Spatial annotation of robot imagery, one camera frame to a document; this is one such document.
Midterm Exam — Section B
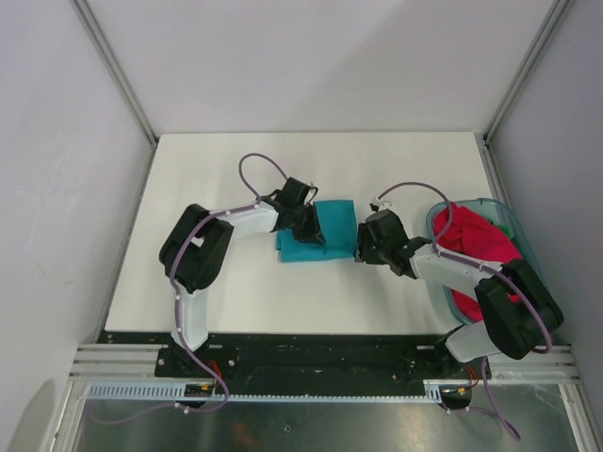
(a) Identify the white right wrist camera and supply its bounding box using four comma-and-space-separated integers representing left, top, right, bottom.
369, 198, 393, 213

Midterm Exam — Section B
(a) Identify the white slotted cable duct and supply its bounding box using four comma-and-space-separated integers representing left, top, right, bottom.
86, 380, 473, 405

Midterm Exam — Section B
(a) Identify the aluminium corner post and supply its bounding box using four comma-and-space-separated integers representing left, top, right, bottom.
69, 0, 158, 149
482, 0, 574, 142

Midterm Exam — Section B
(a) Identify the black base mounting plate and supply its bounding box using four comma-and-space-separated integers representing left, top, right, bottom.
155, 331, 494, 396

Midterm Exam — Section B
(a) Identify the teal t-shirt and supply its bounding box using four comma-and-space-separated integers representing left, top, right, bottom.
275, 200, 357, 264

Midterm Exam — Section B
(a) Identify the green t-shirt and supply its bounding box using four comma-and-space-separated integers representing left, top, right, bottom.
497, 225, 514, 239

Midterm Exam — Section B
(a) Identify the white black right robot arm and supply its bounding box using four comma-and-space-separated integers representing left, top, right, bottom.
355, 209, 563, 378

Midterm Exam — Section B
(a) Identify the clear blue plastic bin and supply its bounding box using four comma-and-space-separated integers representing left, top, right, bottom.
425, 197, 550, 326

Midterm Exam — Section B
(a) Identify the right aluminium corner post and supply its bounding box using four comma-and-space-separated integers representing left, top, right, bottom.
482, 0, 574, 142

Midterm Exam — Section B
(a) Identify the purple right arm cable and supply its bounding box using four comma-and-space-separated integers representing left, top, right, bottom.
376, 182, 555, 442

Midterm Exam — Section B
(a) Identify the aluminium frame rail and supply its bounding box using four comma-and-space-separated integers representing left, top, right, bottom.
69, 344, 161, 381

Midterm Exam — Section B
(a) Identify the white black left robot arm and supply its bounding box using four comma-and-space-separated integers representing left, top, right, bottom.
159, 177, 325, 377

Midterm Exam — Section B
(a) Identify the left aluminium corner post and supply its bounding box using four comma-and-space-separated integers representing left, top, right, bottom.
69, 0, 158, 149

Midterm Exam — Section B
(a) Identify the magenta red t-shirt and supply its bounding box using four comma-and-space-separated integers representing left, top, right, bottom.
428, 203, 523, 323

